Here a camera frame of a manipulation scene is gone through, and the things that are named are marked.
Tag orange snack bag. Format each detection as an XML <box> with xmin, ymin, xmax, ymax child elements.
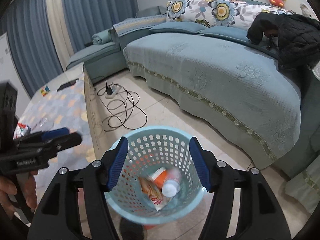
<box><xmin>138</xmin><ymin>177</ymin><xmax>172</xmax><ymax>211</ymax></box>

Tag floral pillow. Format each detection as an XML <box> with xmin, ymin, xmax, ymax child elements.
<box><xmin>167</xmin><ymin>0</ymin><xmax>293</xmax><ymax>30</ymax></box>

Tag blue curtain left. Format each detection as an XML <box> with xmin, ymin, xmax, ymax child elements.
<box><xmin>1</xmin><ymin>0</ymin><xmax>63</xmax><ymax>96</ymax></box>

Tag white refrigerator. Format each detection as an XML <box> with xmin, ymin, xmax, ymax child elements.
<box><xmin>0</xmin><ymin>33</ymin><xmax>30</xmax><ymax>109</ymax></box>

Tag white bear plush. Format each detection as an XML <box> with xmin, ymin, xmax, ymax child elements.
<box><xmin>300</xmin><ymin>3</ymin><xmax>318</xmax><ymax>20</ymax></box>

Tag black power cable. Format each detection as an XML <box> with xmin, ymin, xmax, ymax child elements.
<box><xmin>93</xmin><ymin>75</ymin><xmax>148</xmax><ymax>132</ymax></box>

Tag left hand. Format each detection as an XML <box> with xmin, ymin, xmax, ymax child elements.
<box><xmin>0</xmin><ymin>170</ymin><xmax>39</xmax><ymax>213</ymax></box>

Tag blue curtain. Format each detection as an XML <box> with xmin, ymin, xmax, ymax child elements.
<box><xmin>62</xmin><ymin>0</ymin><xmax>138</xmax><ymax>53</ymax></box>
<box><xmin>1</xmin><ymin>0</ymin><xmax>63</xmax><ymax>96</ymax></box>

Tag rubik's cube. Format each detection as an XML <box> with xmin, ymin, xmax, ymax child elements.
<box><xmin>40</xmin><ymin>85</ymin><xmax>50</xmax><ymax>96</ymax></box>

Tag blue small carton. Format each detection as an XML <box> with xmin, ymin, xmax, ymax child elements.
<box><xmin>14</xmin><ymin>122</ymin><xmax>31</xmax><ymax>139</ymax></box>

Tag white power strip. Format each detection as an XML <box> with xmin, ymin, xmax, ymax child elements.
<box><xmin>105</xmin><ymin>83</ymin><xmax>121</xmax><ymax>99</ymax></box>

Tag black smartphone on table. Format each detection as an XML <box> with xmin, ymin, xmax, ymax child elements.
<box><xmin>57</xmin><ymin>78</ymin><xmax>79</xmax><ymax>91</ymax></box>

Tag light blue trash basket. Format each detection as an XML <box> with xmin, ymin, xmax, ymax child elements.
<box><xmin>105</xmin><ymin>126</ymin><xmax>205</xmax><ymax>225</ymax></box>

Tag folded teal blanket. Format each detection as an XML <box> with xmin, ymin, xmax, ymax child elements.
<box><xmin>92</xmin><ymin>29</ymin><xmax>111</xmax><ymax>45</ymax></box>

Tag patterned table cloth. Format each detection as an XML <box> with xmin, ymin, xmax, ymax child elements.
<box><xmin>19</xmin><ymin>73</ymin><xmax>96</xmax><ymax>190</ymax></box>

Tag black jacket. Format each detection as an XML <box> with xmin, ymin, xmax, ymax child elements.
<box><xmin>246</xmin><ymin>12</ymin><xmax>320</xmax><ymax>86</ymax></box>

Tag blue curtain right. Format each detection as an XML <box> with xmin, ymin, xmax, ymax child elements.
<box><xmin>62</xmin><ymin>0</ymin><xmax>138</xmax><ymax>53</ymax></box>

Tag pink yellow-capped bottle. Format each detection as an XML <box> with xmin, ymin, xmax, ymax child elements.
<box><xmin>150</xmin><ymin>167</ymin><xmax>182</xmax><ymax>197</ymax></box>

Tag teal sofa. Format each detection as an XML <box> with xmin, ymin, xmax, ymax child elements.
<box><xmin>65</xmin><ymin>0</ymin><xmax>320</xmax><ymax>178</ymax></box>

